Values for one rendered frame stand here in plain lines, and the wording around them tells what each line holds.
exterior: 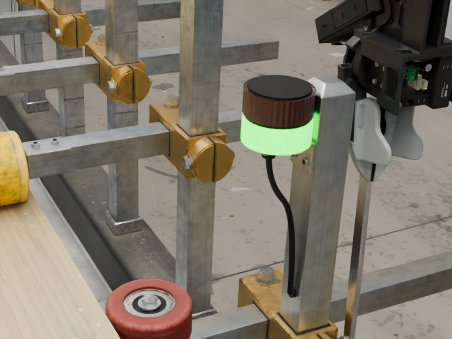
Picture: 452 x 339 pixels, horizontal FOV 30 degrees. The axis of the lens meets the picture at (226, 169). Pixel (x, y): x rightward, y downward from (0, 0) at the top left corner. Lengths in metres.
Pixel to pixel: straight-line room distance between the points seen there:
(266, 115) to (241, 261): 1.86
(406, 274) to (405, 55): 0.32
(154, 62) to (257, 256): 1.38
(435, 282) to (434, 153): 2.37
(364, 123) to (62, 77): 0.54
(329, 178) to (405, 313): 1.67
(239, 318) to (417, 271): 0.22
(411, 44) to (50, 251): 0.41
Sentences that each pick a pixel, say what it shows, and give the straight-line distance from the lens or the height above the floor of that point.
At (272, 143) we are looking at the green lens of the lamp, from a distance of 0.68.
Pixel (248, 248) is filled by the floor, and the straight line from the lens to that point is 2.58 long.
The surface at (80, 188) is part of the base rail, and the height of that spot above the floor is 0.70.
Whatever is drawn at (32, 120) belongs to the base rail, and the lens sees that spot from 1.68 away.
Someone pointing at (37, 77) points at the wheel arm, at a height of 0.95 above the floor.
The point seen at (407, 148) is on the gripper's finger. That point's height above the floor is 1.04.
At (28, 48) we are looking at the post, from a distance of 1.67.
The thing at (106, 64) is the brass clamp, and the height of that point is 0.97.
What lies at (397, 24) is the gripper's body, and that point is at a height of 1.16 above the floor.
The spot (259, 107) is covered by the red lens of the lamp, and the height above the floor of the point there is 1.11.
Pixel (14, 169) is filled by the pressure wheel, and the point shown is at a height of 0.96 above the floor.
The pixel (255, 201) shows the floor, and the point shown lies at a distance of 2.84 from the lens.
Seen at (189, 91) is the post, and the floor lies 1.02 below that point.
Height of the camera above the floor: 1.37
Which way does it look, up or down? 27 degrees down
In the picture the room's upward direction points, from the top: 3 degrees clockwise
